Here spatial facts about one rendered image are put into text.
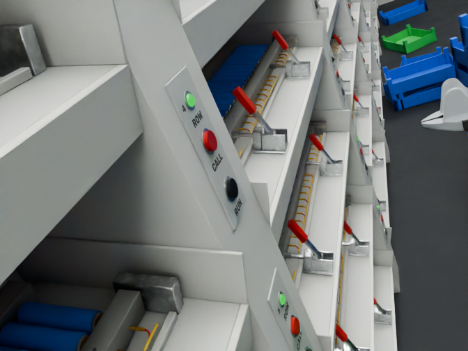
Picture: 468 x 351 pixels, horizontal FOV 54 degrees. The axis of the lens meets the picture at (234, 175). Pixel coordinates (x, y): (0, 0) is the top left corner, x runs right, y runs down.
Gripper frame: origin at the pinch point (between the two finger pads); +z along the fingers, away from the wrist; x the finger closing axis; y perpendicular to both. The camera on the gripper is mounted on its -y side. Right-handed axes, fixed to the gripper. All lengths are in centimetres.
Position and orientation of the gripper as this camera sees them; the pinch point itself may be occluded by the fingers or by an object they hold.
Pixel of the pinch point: (432, 125)
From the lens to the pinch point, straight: 71.5
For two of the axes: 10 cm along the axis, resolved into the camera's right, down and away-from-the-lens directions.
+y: -4.1, -8.2, -4.0
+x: -2.4, 5.1, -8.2
